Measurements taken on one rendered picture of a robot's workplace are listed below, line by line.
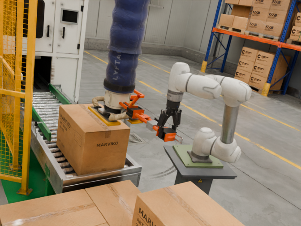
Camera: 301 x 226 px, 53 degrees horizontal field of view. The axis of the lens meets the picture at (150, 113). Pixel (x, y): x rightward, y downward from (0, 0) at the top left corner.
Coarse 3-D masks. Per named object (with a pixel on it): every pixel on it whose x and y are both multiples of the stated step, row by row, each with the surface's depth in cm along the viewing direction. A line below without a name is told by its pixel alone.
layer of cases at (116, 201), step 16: (80, 192) 223; (96, 192) 227; (112, 192) 230; (128, 192) 234; (0, 208) 193; (16, 208) 196; (32, 208) 199; (48, 208) 201; (64, 208) 204; (80, 208) 207; (96, 208) 210; (112, 208) 213; (128, 208) 216; (0, 224) 184; (16, 224) 183; (32, 224) 185; (48, 224) 188; (64, 224) 190; (80, 224) 192; (96, 224) 195; (112, 224) 198; (128, 224) 200
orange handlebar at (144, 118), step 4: (136, 92) 244; (132, 96) 231; (120, 104) 210; (124, 104) 208; (128, 104) 210; (136, 116) 195; (140, 116) 191; (144, 116) 192; (148, 116) 193; (140, 120) 191; (144, 120) 188; (148, 120) 191; (156, 128) 179; (168, 136) 170; (172, 136) 171
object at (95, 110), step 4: (88, 108) 226; (92, 108) 224; (96, 108) 225; (92, 112) 221; (96, 112) 218; (100, 116) 212; (104, 116) 212; (108, 116) 211; (104, 120) 207; (108, 120) 207; (116, 120) 209; (108, 124) 203; (112, 124) 205; (116, 124) 206
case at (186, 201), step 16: (144, 192) 168; (160, 192) 171; (176, 192) 174; (192, 192) 177; (144, 208) 160; (160, 208) 157; (176, 208) 160; (192, 208) 162; (208, 208) 165; (144, 224) 161; (160, 224) 149; (176, 224) 148; (192, 224) 150; (208, 224) 152; (224, 224) 154; (240, 224) 157
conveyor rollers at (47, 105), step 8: (40, 96) 399; (48, 96) 405; (32, 104) 369; (40, 104) 374; (48, 104) 379; (56, 104) 385; (40, 112) 350; (48, 112) 355; (56, 112) 360; (32, 120) 328; (48, 120) 338; (56, 120) 336; (48, 128) 314; (56, 128) 318; (56, 136) 302; (48, 144) 282; (56, 152) 277; (56, 160) 260; (64, 160) 264; (64, 168) 249; (72, 168) 251; (72, 176) 242
